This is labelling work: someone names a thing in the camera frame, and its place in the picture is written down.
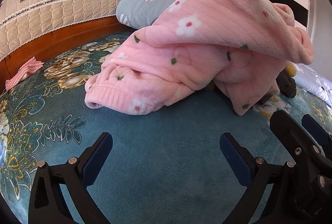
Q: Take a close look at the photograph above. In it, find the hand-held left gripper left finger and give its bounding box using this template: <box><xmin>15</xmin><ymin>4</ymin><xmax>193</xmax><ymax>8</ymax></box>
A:
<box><xmin>28</xmin><ymin>132</ymin><xmax>114</xmax><ymax>224</ymax></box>

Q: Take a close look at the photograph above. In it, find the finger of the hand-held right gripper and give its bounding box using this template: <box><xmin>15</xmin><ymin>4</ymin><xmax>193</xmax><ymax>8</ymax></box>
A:
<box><xmin>302</xmin><ymin>114</ymin><xmax>332</xmax><ymax>154</ymax></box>
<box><xmin>270</xmin><ymin>110</ymin><xmax>325</xmax><ymax>180</ymax></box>

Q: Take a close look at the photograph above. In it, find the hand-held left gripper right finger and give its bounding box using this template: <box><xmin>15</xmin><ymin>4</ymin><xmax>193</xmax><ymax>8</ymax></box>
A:
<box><xmin>219</xmin><ymin>132</ymin><xmax>297</xmax><ymax>224</ymax></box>

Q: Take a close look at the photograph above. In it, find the pink floral fleece garment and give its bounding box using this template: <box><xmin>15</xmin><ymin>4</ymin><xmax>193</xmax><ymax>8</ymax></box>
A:
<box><xmin>84</xmin><ymin>0</ymin><xmax>315</xmax><ymax>117</ymax></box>

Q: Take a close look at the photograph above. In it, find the white yellow floral cloth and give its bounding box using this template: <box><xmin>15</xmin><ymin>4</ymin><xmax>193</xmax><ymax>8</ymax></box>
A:
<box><xmin>253</xmin><ymin>93</ymin><xmax>293</xmax><ymax>119</ymax></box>

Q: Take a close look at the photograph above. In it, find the dark grey garment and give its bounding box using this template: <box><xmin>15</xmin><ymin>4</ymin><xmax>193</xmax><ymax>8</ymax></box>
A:
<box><xmin>276</xmin><ymin>72</ymin><xmax>297</xmax><ymax>99</ymax></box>

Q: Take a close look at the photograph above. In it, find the light blue daisy quilt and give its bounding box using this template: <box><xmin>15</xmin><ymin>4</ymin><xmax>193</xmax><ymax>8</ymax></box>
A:
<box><xmin>294</xmin><ymin>63</ymin><xmax>332</xmax><ymax>106</ymax></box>

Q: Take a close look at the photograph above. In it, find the teal floral blanket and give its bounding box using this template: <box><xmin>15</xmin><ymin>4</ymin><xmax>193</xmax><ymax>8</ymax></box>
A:
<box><xmin>0</xmin><ymin>29</ymin><xmax>332</xmax><ymax>224</ymax></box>

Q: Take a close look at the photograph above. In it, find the pink zigzag cloth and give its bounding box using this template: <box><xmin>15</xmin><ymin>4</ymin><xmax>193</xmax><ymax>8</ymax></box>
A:
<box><xmin>6</xmin><ymin>57</ymin><xmax>43</xmax><ymax>91</ymax></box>

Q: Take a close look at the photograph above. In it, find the beige quilted headboard cover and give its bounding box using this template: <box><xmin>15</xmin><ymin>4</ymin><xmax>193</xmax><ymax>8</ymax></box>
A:
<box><xmin>0</xmin><ymin>0</ymin><xmax>168</xmax><ymax>61</ymax></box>

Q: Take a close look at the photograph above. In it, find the blue-grey daisy pillow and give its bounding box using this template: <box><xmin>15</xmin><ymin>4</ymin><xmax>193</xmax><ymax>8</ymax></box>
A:
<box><xmin>116</xmin><ymin>0</ymin><xmax>187</xmax><ymax>30</ymax></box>

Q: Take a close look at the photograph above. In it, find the wooden bed frame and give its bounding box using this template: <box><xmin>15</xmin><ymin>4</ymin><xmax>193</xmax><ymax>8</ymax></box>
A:
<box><xmin>0</xmin><ymin>16</ymin><xmax>135</xmax><ymax>92</ymax></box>

